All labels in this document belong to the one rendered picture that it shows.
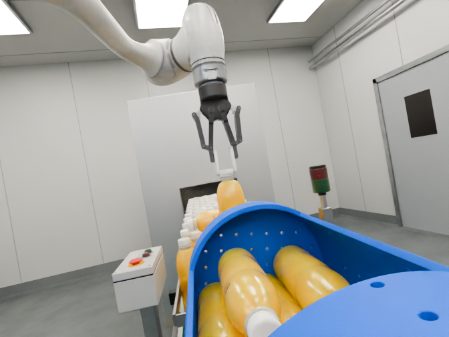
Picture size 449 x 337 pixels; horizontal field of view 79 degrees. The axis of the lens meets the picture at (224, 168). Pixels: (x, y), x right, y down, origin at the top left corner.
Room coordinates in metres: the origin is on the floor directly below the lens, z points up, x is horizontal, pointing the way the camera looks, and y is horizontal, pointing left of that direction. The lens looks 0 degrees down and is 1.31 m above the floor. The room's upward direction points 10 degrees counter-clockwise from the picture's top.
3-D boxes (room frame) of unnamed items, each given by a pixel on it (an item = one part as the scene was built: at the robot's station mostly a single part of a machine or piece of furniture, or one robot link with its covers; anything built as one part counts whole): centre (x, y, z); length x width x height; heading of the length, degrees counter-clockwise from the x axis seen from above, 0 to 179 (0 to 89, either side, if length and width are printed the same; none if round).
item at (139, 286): (0.78, 0.28, 1.05); 0.20 x 0.10 x 0.10; 6
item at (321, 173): (1.03, -0.35, 1.23); 0.06 x 0.06 x 0.04
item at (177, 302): (1.46, 0.27, 0.96); 1.60 x 0.01 x 0.03; 6
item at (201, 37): (0.74, 0.00, 1.67); 0.13 x 0.11 x 0.16; 49
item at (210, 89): (0.73, 0.00, 1.48); 0.08 x 0.07 x 0.09; 96
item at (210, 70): (0.73, 0.00, 1.56); 0.09 x 0.09 x 0.06
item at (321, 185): (1.03, -0.35, 1.18); 0.06 x 0.06 x 0.05
